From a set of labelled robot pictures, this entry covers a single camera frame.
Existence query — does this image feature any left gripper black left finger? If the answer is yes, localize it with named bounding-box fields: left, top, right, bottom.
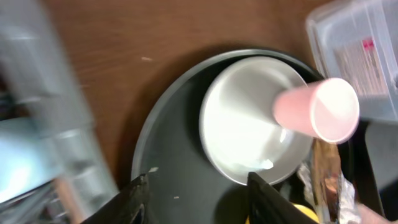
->
left=81, top=174, right=150, bottom=224

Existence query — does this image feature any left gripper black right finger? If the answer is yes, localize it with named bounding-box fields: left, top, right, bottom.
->
left=247, top=172, right=316, bottom=224

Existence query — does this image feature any gold brown snack wrapper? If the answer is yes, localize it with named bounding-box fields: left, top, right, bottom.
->
left=297, top=139, right=361, bottom=224

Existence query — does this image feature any pink plastic cup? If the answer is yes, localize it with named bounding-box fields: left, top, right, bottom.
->
left=272, top=78, right=360, bottom=144

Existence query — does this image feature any light blue plastic cup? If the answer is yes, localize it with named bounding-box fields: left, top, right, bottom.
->
left=1, top=118, right=60, bottom=203

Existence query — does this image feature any grey dishwasher rack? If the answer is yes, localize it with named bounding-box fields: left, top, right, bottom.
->
left=1, top=0, right=118, bottom=222

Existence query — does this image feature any yellow bowl with food scraps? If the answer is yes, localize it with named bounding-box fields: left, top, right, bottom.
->
left=245, top=203, right=319, bottom=224

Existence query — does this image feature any round black tray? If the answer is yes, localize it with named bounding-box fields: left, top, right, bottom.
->
left=131, top=49, right=322, bottom=223

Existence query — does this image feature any white round plate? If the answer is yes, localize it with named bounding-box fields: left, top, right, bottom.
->
left=199, top=57, right=313, bottom=185

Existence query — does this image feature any rectangular black tray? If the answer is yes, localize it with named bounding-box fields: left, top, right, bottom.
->
left=351, top=121, right=397, bottom=221

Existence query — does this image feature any clear plastic storage bin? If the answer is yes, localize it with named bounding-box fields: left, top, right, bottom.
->
left=306, top=0, right=397, bottom=122

